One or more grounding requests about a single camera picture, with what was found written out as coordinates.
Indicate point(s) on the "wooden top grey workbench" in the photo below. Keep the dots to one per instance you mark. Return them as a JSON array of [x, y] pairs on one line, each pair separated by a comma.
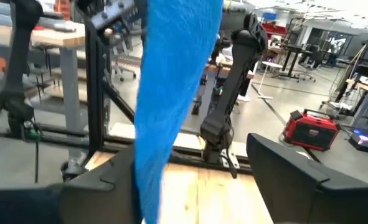
[[56, 37]]

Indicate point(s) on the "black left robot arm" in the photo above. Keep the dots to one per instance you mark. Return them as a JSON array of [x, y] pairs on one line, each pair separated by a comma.
[[230, 93]]

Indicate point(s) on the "black aluminium rig frame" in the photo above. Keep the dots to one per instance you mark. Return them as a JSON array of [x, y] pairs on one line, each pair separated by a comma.
[[95, 93]]

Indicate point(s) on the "grey office chair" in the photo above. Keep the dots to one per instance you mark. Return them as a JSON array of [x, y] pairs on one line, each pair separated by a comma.
[[124, 62]]

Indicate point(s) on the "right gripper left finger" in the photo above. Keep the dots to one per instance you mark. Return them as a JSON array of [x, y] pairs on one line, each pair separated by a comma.
[[93, 205]]

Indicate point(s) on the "grey rolled mat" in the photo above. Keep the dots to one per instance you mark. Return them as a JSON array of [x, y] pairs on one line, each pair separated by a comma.
[[31, 21]]

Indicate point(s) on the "blue elastic bandage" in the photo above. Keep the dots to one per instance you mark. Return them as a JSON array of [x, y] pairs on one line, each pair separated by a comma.
[[177, 93]]

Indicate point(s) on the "black jointed stand pole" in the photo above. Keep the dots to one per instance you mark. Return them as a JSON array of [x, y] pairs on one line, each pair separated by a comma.
[[15, 62]]

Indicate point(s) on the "black computer with lights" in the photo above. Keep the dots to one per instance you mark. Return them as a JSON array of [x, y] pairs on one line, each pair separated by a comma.
[[367, 137]]

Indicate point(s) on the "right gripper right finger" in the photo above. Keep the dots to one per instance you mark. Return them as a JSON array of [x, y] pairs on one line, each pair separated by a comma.
[[295, 199]]

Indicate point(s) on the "wooden top table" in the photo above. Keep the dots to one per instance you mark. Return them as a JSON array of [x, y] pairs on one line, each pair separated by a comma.
[[367, 87]]

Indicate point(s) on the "white round table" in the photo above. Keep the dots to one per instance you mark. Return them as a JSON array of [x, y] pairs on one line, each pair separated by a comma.
[[271, 65]]

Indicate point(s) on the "red storage bins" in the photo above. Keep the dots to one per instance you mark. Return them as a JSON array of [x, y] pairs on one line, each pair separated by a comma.
[[275, 29]]

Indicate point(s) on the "black standing desk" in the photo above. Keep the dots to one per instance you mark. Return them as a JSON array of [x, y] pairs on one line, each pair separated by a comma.
[[295, 53]]

